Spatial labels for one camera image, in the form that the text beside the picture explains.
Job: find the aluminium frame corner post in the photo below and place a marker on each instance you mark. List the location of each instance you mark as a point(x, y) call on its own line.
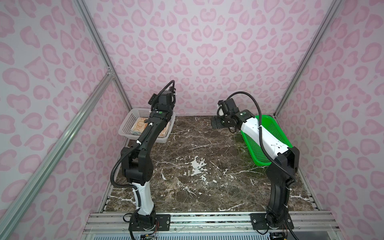
point(91, 26)
point(331, 14)

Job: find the aluminium frame corner post left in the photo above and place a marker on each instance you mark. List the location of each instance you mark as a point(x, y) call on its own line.
point(91, 26)

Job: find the aluminium diagonal frame bar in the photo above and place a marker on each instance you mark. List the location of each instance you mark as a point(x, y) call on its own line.
point(21, 204)

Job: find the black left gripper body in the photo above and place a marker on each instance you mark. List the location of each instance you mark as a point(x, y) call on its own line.
point(151, 99)

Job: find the brown pattern towel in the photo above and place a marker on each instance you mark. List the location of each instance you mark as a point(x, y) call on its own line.
point(141, 124)

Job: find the aluminium frame corner post right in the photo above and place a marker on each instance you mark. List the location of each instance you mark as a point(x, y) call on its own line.
point(331, 14)

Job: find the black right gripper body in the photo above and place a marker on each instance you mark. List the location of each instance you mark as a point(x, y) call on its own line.
point(225, 120)

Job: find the green plastic basket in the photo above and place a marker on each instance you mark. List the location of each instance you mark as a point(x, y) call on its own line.
point(274, 139)

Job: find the white plastic basket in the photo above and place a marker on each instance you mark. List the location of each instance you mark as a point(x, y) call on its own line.
point(131, 118)

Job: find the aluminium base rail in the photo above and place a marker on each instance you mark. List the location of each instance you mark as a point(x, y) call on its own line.
point(310, 225)

